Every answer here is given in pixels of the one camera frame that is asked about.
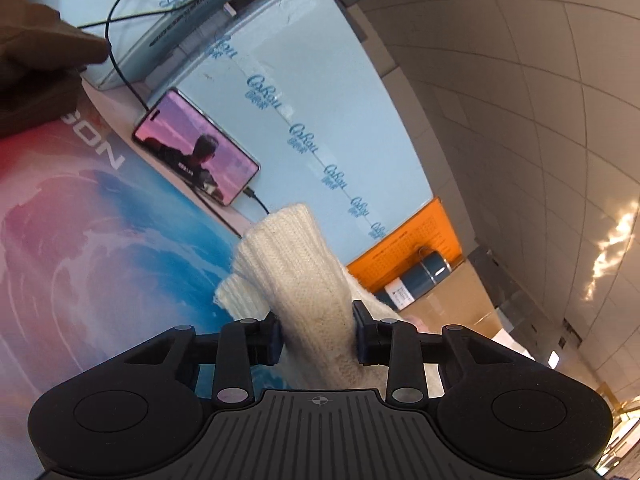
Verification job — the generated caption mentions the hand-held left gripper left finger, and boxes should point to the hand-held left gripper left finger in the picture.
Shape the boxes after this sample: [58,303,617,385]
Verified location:
[122,312,283,408]

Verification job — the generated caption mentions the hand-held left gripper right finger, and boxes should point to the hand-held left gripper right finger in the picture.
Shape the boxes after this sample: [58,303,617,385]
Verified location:
[351,300,526,408]

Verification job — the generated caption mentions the white knit sweater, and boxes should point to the white knit sweater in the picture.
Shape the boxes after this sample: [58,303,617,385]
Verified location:
[214,202,446,401]

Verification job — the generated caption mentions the dark blue vacuum bottle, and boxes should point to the dark blue vacuum bottle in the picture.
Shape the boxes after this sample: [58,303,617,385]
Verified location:
[384,247,453,308]

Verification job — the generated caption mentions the brown cardboard box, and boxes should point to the brown cardboard box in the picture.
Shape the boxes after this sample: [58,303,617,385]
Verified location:
[405,260,501,333]

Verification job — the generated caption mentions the orange printed box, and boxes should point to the orange printed box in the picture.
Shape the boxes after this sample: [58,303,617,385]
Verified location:
[346,196,463,293]

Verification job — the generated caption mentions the blue and pink desk mat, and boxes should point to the blue and pink desk mat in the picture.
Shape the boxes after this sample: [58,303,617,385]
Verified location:
[0,120,281,480]

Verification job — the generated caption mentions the smartphone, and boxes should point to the smartphone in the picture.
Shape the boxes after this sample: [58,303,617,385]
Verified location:
[131,87,262,208]

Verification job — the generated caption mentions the large light blue carton box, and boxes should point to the large light blue carton box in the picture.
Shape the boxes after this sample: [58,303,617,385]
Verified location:
[172,0,433,268]

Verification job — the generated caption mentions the dark brown cloth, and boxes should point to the dark brown cloth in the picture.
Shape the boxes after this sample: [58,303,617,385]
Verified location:
[0,0,111,138]

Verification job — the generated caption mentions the black phone charging cable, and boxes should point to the black phone charging cable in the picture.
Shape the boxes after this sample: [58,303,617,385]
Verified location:
[243,187,273,216]

